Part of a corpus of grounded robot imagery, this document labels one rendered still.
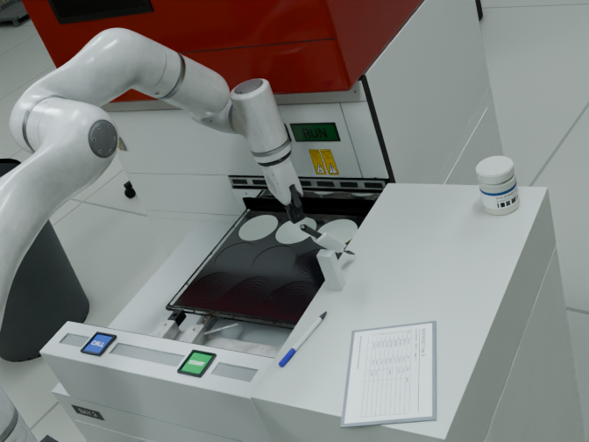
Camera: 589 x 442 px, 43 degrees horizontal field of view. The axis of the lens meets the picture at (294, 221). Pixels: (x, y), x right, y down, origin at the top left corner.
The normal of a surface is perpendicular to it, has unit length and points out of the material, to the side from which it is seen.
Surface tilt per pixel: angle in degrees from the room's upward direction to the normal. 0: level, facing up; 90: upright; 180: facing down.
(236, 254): 0
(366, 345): 0
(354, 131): 90
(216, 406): 90
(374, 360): 0
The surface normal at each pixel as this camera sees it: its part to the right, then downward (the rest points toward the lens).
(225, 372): -0.30, -0.79
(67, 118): -0.35, -0.52
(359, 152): -0.46, 0.61
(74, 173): 0.30, 0.72
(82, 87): 0.00, 0.76
